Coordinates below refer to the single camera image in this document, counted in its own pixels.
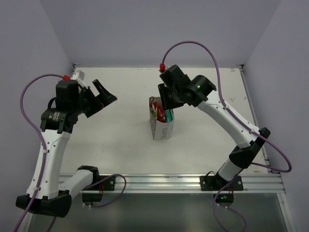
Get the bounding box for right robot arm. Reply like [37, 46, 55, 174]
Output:
[158, 65, 270, 189]

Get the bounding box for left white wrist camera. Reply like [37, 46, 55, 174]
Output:
[63, 70, 87, 87]

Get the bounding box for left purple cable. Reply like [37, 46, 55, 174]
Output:
[13, 73, 127, 232]

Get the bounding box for teal candy packet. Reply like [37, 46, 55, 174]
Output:
[165, 109, 174, 123]

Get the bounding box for red snack packet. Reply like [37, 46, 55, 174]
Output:
[150, 102, 166, 123]

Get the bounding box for aluminium front rail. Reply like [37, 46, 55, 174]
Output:
[57, 173, 285, 194]

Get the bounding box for aluminium side rail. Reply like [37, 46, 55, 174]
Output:
[43, 64, 77, 174]
[237, 64, 270, 166]

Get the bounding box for right aluminium side rail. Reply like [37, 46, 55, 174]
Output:
[237, 64, 270, 166]

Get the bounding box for grey paper coffee bag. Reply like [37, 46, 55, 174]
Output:
[149, 97, 175, 141]

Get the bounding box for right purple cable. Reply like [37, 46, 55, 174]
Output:
[161, 41, 292, 232]

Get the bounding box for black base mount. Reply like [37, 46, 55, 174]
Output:
[82, 175, 115, 205]
[199, 171, 244, 207]

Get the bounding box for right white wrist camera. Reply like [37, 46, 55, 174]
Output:
[159, 63, 172, 73]

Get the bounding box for purple cable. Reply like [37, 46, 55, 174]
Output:
[13, 73, 127, 232]
[161, 41, 292, 232]

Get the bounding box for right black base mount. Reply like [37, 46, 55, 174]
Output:
[199, 171, 244, 207]

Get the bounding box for left aluminium side rail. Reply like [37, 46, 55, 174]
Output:
[43, 64, 77, 174]

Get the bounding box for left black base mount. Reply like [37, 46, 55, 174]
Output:
[82, 175, 115, 205]

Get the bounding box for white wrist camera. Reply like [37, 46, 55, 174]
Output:
[63, 70, 87, 87]
[159, 63, 172, 73]

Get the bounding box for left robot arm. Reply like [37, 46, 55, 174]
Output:
[15, 79, 117, 218]

